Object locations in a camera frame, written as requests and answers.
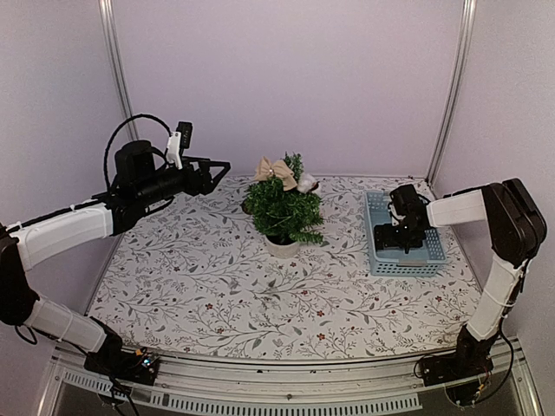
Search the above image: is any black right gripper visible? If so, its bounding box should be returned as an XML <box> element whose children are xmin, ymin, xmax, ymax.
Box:
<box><xmin>375</xmin><ymin>221</ymin><xmax>423</xmax><ymax>250</ymax></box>

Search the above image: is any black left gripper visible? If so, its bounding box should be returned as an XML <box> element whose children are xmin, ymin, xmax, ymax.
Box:
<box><xmin>136</xmin><ymin>156</ymin><xmax>231</xmax><ymax>206</ymax></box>

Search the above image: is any beige ribbon bow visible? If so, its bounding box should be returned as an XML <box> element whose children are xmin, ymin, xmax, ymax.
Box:
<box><xmin>254</xmin><ymin>157</ymin><xmax>297</xmax><ymax>192</ymax></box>

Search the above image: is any small green christmas tree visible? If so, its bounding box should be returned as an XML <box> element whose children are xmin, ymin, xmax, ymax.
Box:
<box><xmin>242</xmin><ymin>153</ymin><xmax>323</xmax><ymax>244</ymax></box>

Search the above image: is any white cotton boll ornament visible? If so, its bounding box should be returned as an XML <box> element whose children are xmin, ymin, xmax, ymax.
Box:
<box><xmin>297</xmin><ymin>172</ymin><xmax>321</xmax><ymax>195</ymax></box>

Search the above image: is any white ribbed plant pot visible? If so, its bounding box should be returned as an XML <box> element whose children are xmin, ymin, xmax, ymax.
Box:
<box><xmin>264</xmin><ymin>236</ymin><xmax>300</xmax><ymax>259</ymax></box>

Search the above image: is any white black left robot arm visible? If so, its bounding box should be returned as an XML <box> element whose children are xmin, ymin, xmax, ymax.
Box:
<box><xmin>1</xmin><ymin>133</ymin><xmax>231</xmax><ymax>376</ymax></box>

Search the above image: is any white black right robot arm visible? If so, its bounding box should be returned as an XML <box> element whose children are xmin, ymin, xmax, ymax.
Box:
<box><xmin>369</xmin><ymin>178</ymin><xmax>547</xmax><ymax>343</ymax></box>

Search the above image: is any light blue perforated basket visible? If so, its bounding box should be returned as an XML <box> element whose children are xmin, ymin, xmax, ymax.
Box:
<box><xmin>363</xmin><ymin>189</ymin><xmax>447</xmax><ymax>278</ymax></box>

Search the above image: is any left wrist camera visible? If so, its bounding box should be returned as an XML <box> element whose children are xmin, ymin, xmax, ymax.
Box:
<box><xmin>166</xmin><ymin>121</ymin><xmax>193</xmax><ymax>170</ymax></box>

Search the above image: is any black left camera cable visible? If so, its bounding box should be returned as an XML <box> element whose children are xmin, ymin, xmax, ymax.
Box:
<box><xmin>102</xmin><ymin>114</ymin><xmax>173</xmax><ymax>187</ymax></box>

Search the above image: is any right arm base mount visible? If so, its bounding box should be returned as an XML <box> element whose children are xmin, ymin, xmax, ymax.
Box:
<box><xmin>416</xmin><ymin>327</ymin><xmax>498</xmax><ymax>387</ymax></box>

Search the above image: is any aluminium corner post left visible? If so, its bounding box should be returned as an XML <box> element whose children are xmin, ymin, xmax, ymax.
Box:
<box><xmin>98</xmin><ymin>0</ymin><xmax>134</xmax><ymax>120</ymax></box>

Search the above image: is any aluminium corner post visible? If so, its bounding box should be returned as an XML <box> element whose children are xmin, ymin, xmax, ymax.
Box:
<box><xmin>98</xmin><ymin>0</ymin><xmax>134</xmax><ymax>120</ymax></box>
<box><xmin>426</xmin><ymin>0</ymin><xmax>477</xmax><ymax>187</ymax></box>

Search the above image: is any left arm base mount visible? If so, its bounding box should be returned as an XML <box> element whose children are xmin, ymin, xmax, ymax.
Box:
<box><xmin>84</xmin><ymin>318</ymin><xmax>160</xmax><ymax>386</ymax></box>

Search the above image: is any aluminium front rail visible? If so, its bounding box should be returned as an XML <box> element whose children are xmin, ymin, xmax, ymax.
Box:
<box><xmin>37</xmin><ymin>339</ymin><xmax>548</xmax><ymax>415</ymax></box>

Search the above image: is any aluminium corner post right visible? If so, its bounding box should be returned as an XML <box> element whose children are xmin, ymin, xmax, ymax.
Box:
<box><xmin>426</xmin><ymin>0</ymin><xmax>477</xmax><ymax>187</ymax></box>

